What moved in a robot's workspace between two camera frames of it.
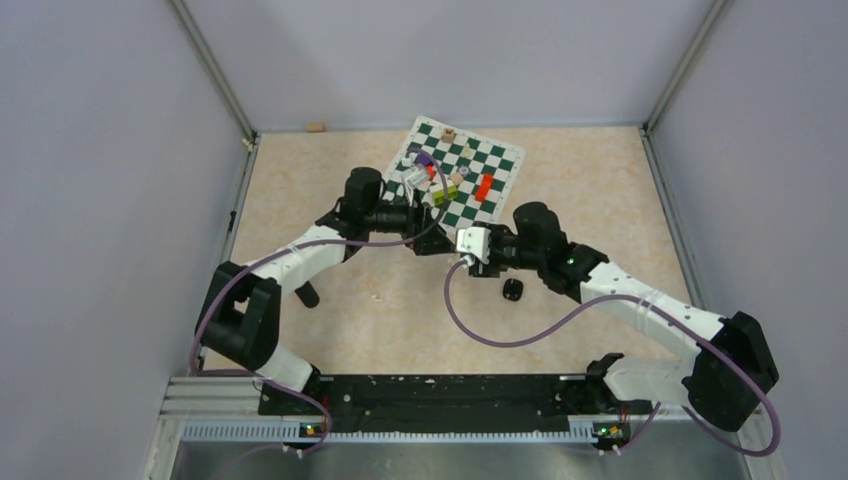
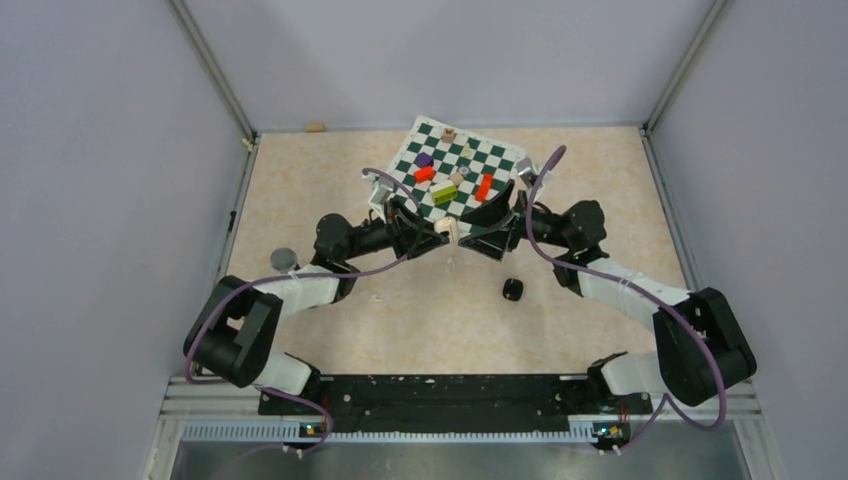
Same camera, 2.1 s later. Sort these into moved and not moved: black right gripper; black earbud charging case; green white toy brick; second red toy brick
Moved: black right gripper
Not moved: green white toy brick; black earbud charging case; second red toy brick
